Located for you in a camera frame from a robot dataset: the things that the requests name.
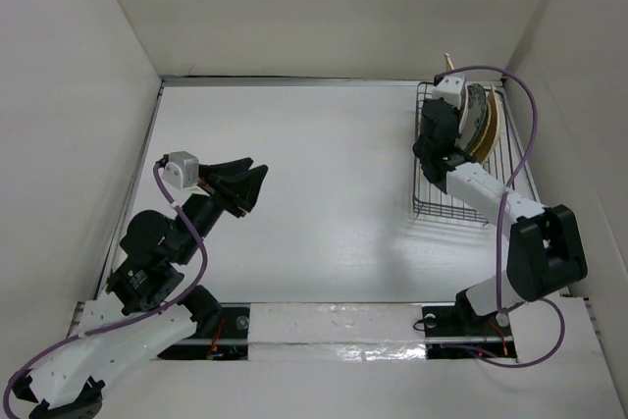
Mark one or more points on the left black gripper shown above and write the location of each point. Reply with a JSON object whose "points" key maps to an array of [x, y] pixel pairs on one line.
{"points": [[234, 184]]}

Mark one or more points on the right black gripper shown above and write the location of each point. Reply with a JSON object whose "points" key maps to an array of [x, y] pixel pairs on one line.
{"points": [[456, 113]]}

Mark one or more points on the fan-shaped bamboo tray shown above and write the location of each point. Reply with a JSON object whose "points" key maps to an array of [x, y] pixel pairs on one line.
{"points": [[494, 108]]}

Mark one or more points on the blue floral white plate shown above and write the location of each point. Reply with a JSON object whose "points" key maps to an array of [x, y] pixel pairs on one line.
{"points": [[477, 112]]}

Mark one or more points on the round bamboo plate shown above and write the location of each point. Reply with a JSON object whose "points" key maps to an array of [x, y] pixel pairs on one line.
{"points": [[481, 143]]}

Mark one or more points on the red teal ceramic plate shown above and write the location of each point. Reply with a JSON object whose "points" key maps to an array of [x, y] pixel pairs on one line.
{"points": [[463, 115]]}

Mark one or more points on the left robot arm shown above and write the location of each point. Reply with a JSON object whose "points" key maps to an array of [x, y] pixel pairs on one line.
{"points": [[154, 299]]}

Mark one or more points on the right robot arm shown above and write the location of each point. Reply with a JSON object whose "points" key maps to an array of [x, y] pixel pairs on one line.
{"points": [[539, 248]]}

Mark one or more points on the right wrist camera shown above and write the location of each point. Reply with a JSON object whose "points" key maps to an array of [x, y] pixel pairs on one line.
{"points": [[452, 89]]}

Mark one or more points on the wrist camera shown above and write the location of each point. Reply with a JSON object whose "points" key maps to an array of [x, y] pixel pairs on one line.
{"points": [[180, 169], [452, 89]]}

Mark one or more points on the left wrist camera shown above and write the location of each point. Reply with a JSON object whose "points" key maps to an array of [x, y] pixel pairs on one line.
{"points": [[180, 169]]}

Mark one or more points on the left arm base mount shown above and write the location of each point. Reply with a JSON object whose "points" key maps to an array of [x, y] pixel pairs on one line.
{"points": [[227, 341]]}

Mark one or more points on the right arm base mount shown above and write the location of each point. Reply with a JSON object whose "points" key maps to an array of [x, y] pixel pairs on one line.
{"points": [[450, 334]]}

